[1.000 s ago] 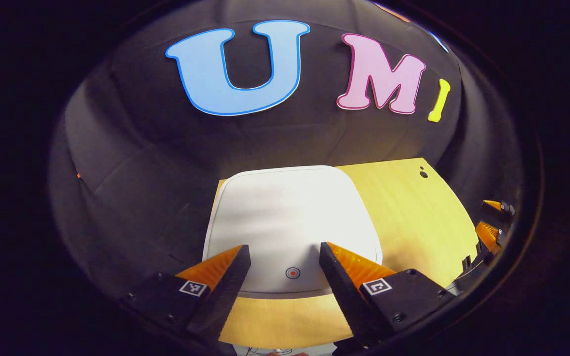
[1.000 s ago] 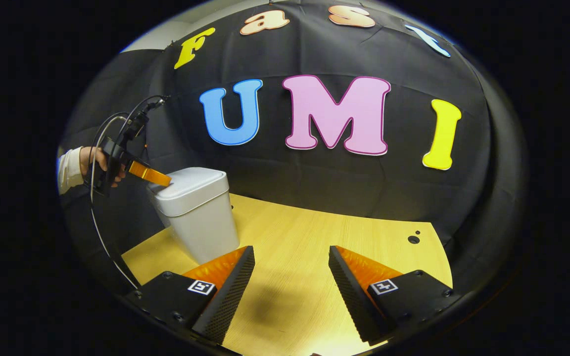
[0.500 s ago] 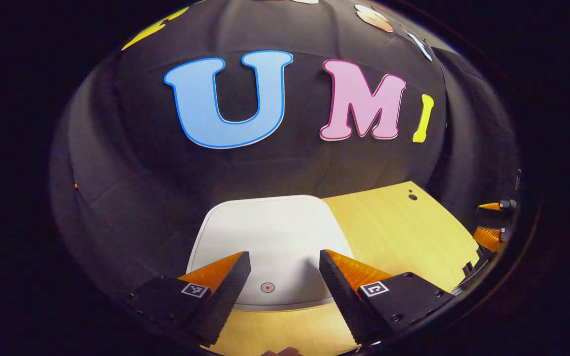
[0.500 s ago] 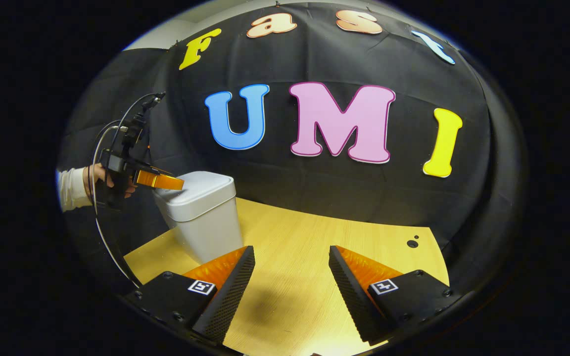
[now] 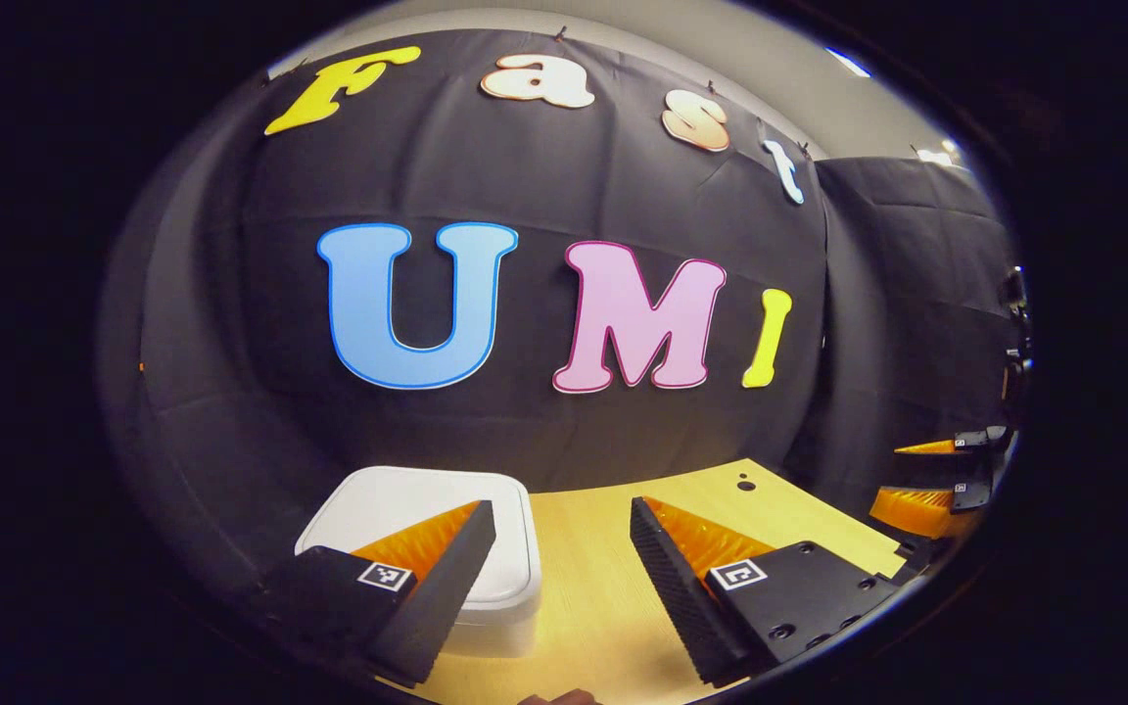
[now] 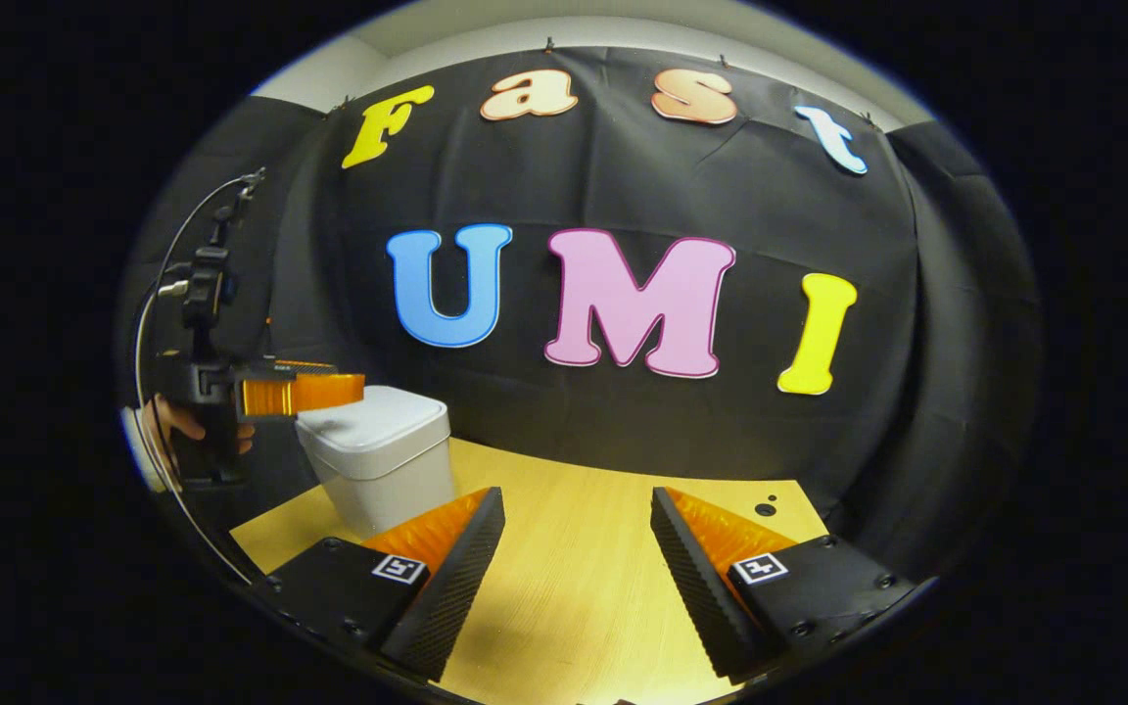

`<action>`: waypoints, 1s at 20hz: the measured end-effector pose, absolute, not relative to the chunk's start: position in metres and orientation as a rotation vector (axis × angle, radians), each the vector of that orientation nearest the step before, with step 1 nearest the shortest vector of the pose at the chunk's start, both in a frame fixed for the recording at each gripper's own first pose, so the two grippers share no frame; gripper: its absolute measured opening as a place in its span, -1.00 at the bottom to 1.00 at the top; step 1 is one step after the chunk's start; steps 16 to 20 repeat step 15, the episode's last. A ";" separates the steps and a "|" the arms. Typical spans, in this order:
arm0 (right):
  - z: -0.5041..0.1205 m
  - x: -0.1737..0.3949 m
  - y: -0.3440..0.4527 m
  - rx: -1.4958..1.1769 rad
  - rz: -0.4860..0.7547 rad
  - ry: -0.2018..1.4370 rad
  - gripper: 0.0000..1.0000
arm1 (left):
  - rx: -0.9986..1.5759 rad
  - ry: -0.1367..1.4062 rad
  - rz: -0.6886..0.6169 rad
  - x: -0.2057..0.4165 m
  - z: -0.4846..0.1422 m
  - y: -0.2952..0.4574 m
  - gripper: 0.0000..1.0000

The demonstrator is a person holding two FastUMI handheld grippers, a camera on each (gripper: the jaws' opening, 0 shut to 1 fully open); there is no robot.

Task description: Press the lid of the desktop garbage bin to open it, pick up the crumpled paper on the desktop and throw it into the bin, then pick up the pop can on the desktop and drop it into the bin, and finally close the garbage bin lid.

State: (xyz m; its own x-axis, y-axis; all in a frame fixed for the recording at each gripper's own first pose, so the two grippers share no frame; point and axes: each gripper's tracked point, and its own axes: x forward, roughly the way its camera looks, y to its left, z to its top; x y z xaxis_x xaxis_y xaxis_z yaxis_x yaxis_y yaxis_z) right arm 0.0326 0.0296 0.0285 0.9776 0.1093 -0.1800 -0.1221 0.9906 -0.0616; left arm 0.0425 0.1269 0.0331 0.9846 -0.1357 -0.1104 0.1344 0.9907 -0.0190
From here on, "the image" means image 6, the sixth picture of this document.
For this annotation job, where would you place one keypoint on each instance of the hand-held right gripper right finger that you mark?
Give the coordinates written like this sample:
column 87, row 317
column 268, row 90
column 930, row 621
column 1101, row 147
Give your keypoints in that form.
column 696, row 587

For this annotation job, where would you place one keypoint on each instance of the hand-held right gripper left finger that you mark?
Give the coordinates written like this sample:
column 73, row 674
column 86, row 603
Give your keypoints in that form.
column 456, row 587

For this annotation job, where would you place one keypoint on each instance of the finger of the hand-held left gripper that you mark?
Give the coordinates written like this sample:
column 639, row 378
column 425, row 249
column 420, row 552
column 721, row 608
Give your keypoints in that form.
column 305, row 394
column 295, row 367

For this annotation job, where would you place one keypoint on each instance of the white desktop garbage bin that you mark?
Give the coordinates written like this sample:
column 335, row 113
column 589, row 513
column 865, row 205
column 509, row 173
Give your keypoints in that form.
column 378, row 460

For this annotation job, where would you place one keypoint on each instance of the wooden desktop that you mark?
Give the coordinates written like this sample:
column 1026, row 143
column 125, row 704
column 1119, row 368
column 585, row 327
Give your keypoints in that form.
column 574, row 587

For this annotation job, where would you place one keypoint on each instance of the black backdrop cloth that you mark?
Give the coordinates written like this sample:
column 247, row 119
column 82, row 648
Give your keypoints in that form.
column 623, row 166

